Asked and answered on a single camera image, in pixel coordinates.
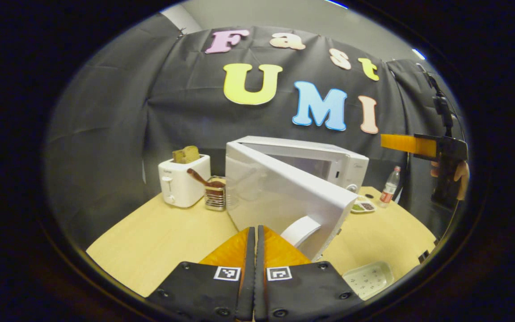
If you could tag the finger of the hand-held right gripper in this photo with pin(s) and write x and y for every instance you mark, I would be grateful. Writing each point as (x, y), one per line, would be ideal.
(403, 143)

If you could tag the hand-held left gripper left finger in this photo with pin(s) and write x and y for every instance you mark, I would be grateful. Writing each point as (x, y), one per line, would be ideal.
(208, 290)

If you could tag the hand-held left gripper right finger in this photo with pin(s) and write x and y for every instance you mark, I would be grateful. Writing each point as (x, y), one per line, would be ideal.
(302, 290)

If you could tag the cream rectangular plate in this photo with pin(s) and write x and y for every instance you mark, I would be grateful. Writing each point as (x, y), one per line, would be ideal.
(369, 279)

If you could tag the white microwave oven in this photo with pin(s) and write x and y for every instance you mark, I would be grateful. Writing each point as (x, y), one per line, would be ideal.
(275, 192)

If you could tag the clear bottle with red label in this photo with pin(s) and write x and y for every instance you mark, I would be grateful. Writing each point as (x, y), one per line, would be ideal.
(389, 192)

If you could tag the white divided dish of beans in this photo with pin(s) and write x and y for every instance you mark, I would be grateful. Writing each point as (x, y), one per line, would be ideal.
(363, 206)

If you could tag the metal utensil holder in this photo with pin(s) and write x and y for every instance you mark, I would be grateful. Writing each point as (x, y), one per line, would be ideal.
(215, 201)

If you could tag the white toaster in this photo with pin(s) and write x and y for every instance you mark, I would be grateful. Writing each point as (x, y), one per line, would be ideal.
(181, 188)

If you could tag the brown wooden spoon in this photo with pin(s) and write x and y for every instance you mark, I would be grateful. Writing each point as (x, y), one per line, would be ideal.
(197, 176)

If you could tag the brown toast slice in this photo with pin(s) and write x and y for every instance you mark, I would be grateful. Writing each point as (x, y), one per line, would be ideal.
(186, 154)

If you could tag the black backdrop cloth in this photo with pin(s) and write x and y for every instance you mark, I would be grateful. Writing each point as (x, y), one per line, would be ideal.
(119, 112)

